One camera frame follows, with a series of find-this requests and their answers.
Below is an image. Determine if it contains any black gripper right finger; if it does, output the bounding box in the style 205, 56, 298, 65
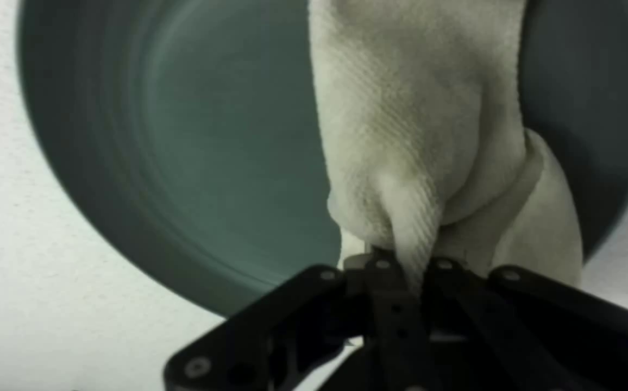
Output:
422, 257, 628, 391

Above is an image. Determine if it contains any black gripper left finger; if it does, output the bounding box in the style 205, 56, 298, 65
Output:
162, 248, 430, 391

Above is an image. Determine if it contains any cream white cloth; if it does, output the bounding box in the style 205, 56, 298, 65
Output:
306, 0, 587, 291

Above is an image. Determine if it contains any grey round plate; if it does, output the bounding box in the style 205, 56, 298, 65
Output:
16, 0, 628, 322

